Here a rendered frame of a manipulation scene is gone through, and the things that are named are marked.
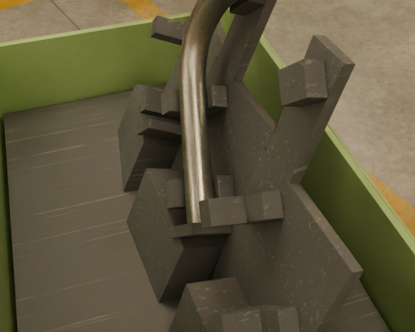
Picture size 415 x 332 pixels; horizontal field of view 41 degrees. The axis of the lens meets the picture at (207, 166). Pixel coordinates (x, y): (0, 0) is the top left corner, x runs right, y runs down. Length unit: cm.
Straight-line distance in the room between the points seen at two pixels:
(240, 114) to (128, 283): 23
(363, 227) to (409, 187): 141
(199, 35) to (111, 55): 32
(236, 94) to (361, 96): 183
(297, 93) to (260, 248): 16
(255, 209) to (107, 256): 25
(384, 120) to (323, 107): 187
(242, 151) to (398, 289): 21
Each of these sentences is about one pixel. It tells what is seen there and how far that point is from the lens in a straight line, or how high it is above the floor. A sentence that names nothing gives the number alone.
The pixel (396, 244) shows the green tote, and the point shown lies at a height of 94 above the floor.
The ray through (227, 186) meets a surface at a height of 96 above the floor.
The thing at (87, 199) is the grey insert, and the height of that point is 85.
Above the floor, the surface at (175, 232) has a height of 94.
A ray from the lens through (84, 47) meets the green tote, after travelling 88.
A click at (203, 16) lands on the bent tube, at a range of 59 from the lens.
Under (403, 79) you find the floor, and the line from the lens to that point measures 257.
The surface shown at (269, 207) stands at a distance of 48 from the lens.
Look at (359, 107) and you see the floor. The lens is 234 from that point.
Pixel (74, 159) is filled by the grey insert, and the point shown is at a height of 85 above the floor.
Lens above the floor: 138
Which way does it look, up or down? 43 degrees down
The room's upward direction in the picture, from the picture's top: 1 degrees counter-clockwise
